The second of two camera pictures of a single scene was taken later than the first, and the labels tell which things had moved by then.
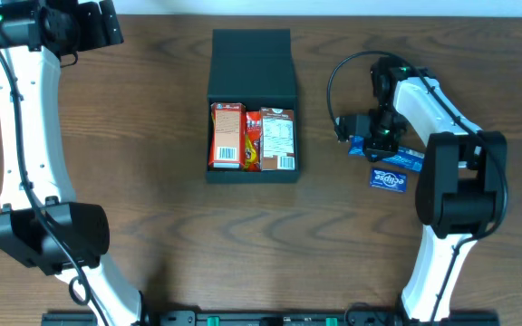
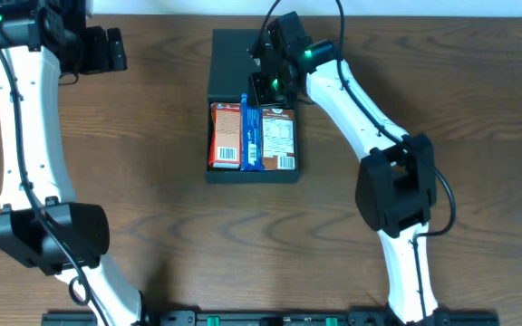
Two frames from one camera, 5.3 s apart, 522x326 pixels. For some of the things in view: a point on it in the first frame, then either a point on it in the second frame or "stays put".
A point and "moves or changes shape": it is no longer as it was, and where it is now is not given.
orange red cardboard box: [228, 136] stays put
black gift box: [253, 65] stays put
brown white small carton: [276, 139] stays put
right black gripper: [381, 150] → [269, 97]
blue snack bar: [405, 158] moves or changes shape
